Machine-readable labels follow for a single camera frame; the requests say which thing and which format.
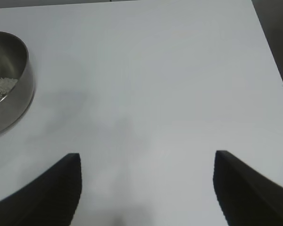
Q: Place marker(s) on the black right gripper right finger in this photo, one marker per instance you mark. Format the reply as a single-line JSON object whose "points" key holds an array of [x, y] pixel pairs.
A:
{"points": [[250, 195]]}

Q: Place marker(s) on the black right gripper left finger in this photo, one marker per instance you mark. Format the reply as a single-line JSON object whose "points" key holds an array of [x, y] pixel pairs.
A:
{"points": [[42, 200]]}

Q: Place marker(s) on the stainless steel mixing bowl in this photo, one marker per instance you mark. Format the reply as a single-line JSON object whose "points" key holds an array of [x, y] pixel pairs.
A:
{"points": [[16, 103]]}

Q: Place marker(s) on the white rice grains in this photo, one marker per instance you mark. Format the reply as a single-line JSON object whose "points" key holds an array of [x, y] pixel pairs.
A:
{"points": [[0, 89]]}

